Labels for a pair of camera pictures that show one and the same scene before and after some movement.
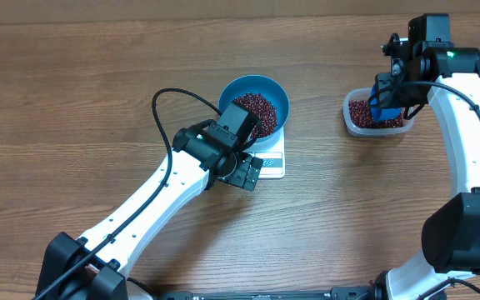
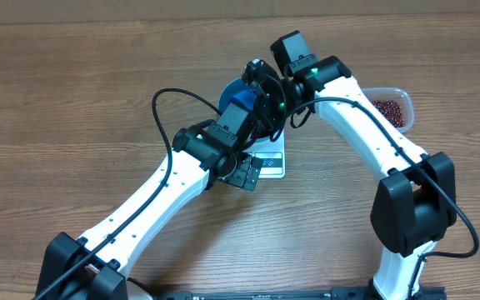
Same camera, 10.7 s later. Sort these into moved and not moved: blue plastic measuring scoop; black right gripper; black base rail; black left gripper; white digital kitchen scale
Moved: black right gripper; blue plastic measuring scoop
Not moved: black left gripper; white digital kitchen scale; black base rail
